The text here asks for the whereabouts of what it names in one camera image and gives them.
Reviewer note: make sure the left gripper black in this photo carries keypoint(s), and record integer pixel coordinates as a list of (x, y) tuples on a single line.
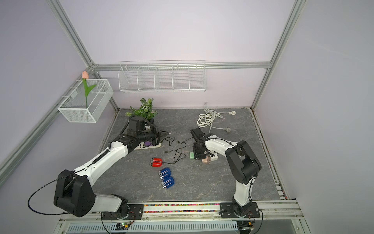
[(157, 135)]

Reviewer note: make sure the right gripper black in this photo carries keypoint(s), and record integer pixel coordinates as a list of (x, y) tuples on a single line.
[(196, 156)]

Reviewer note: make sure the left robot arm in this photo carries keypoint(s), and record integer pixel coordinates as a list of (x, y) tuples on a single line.
[(74, 193)]

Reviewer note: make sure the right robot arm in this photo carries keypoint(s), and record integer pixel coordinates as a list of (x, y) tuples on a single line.
[(244, 166)]

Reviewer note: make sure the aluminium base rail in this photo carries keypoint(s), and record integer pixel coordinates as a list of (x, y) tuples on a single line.
[(196, 211)]

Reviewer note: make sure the pink charger cube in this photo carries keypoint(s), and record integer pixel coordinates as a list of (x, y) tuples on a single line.
[(206, 160)]

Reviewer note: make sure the white power strip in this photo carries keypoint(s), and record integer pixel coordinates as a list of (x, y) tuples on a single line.
[(213, 156)]

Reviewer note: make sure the pink artificial tulip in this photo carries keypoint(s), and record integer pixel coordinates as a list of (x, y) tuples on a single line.
[(87, 88)]

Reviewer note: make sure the red electric shaver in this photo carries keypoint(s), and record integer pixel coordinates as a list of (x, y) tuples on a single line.
[(156, 162)]

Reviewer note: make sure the white wire basket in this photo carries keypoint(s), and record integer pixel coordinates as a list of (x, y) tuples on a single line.
[(73, 107)]

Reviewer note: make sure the potted green plant black vase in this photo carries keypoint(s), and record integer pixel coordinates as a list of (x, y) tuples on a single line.
[(145, 110)]

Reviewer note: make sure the long white wire shelf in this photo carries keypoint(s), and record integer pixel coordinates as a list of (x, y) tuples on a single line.
[(162, 76)]

